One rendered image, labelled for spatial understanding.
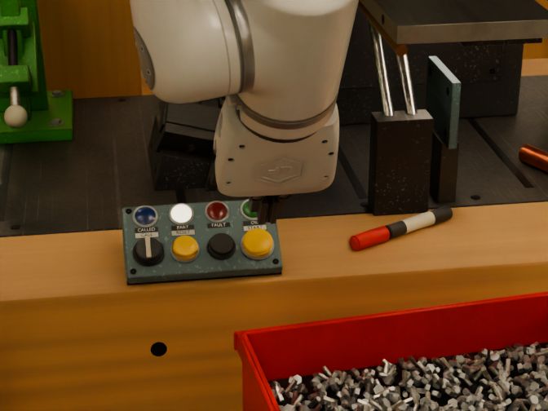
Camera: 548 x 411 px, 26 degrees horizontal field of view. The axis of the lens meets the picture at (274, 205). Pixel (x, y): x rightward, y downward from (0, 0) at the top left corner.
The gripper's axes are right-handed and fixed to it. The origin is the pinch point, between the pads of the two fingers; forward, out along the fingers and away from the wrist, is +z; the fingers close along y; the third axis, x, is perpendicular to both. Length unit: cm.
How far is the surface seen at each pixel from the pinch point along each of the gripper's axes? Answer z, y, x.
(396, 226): 12.1, 14.8, 2.9
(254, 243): 7.2, -0.6, -0.5
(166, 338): 13.6, -9.5, -6.7
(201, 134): 17.0, -3.6, 18.9
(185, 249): 7.2, -7.3, -0.7
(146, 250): 7.1, -10.9, -0.5
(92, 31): 38, -15, 50
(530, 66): 49, 51, 49
